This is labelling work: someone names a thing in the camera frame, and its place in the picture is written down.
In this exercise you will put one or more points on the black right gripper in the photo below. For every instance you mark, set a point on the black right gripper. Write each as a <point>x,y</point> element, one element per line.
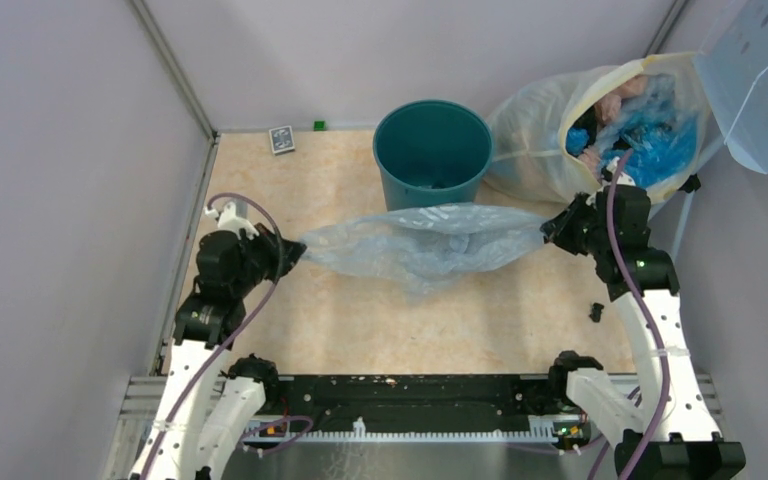
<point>557,229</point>

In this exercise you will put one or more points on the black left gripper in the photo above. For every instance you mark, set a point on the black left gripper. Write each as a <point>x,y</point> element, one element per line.
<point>268,241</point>

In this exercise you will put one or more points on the translucent blue trash bag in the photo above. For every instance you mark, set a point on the translucent blue trash bag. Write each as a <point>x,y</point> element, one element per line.
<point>426,249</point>

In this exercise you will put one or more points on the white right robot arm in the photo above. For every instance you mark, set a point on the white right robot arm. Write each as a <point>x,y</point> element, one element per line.
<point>669,433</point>

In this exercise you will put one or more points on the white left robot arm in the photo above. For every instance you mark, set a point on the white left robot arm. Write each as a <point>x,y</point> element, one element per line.
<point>206,403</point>

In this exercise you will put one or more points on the large translucent bag of trash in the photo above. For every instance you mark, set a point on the large translucent bag of trash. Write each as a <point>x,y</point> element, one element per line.
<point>554,136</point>

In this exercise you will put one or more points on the teal plastic trash bin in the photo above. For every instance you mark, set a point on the teal plastic trash bin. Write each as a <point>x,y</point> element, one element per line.
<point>431,152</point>

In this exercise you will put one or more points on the small black floor piece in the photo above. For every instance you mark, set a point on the small black floor piece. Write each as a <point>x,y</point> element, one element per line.
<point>596,311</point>

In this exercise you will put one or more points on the white perforated metal panel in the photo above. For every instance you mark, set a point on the white perforated metal panel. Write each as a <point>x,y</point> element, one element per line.
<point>732,65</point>

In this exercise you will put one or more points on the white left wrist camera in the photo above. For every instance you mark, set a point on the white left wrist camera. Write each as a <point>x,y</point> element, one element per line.
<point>232,217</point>

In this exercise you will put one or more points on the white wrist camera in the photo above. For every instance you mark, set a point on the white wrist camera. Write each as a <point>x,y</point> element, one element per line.
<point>232,217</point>
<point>609,175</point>

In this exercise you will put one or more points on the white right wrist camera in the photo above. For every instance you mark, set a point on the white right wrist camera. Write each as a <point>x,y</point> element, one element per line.
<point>609,175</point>

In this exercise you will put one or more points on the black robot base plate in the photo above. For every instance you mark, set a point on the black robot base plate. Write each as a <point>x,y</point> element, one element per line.
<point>418,403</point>

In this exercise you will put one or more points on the white toothed cable rail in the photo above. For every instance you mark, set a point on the white toothed cable rail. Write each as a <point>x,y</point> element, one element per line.
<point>540,432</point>

